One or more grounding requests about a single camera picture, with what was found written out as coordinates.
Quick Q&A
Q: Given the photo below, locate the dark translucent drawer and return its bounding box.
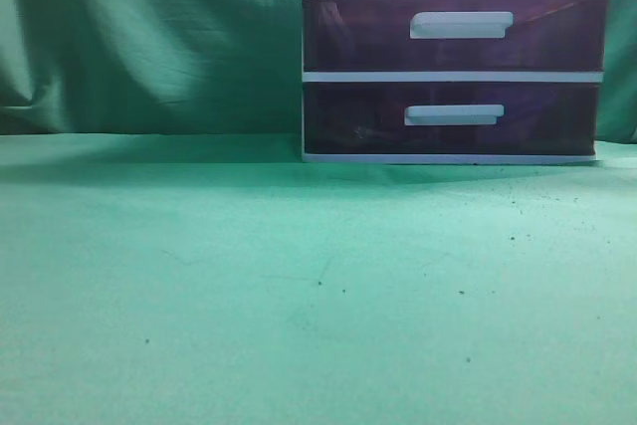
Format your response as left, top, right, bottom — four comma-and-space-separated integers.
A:
304, 83, 599, 156
303, 0, 608, 72

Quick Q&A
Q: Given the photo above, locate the green cloth backdrop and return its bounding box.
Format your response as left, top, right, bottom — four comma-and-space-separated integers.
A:
0, 0, 637, 143

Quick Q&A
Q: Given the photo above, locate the white plastic drawer cabinet frame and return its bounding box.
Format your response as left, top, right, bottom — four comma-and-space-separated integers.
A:
302, 0, 609, 164

